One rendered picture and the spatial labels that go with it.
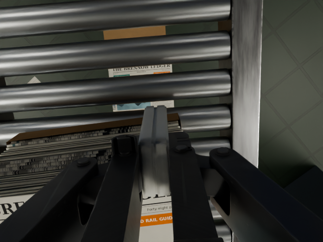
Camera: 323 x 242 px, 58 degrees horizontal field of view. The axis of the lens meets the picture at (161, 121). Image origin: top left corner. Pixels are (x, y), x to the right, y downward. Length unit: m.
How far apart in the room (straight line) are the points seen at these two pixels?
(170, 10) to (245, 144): 0.27
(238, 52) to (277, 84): 0.92
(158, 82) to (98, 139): 0.14
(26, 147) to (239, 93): 0.36
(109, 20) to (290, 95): 1.09
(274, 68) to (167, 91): 0.94
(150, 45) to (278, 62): 0.97
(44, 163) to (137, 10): 0.27
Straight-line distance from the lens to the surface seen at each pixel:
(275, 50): 1.39
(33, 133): 0.55
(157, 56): 0.50
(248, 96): 0.53
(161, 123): 0.16
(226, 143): 0.56
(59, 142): 0.49
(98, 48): 0.51
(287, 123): 1.49
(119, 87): 0.51
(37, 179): 0.36
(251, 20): 0.52
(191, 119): 0.52
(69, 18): 0.52
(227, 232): 0.66
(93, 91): 0.52
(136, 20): 0.50
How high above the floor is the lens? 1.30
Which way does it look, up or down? 72 degrees down
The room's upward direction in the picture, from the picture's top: 179 degrees clockwise
